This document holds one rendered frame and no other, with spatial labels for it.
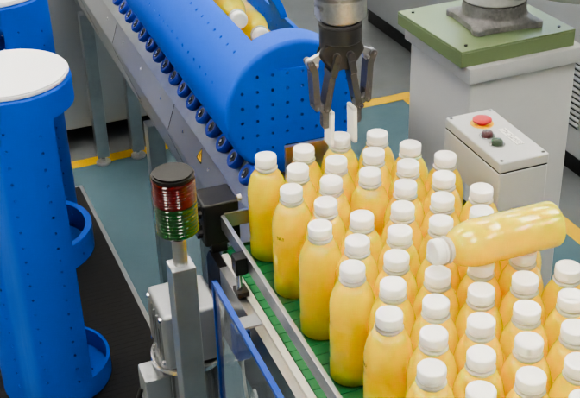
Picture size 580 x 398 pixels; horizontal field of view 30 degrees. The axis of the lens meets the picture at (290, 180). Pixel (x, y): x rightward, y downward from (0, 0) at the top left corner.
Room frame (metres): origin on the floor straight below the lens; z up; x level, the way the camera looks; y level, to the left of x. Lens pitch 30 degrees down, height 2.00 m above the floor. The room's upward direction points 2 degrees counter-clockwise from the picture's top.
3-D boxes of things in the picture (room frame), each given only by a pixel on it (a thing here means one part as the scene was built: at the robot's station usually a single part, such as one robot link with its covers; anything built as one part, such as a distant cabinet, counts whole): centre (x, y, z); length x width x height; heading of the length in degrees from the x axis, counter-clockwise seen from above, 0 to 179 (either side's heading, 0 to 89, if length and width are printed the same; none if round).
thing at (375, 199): (1.60, -0.14, 1.00); 0.07 x 0.07 x 0.19
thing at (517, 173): (1.74, -0.38, 1.05); 0.20 x 0.10 x 0.10; 20
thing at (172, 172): (1.35, 0.17, 1.18); 0.06 x 0.06 x 0.16
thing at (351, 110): (1.73, -0.12, 1.14); 0.03 x 0.01 x 0.07; 21
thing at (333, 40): (1.72, -0.09, 1.29); 0.08 x 0.07 x 0.09; 111
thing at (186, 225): (1.35, 0.17, 1.18); 0.06 x 0.06 x 0.05
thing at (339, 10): (1.72, -0.09, 1.37); 0.09 x 0.09 x 0.06
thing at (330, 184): (1.58, -0.07, 1.10); 0.04 x 0.04 x 0.02
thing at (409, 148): (1.70, -0.22, 1.10); 0.04 x 0.04 x 0.02
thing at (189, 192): (1.35, 0.17, 1.23); 0.06 x 0.06 x 0.04
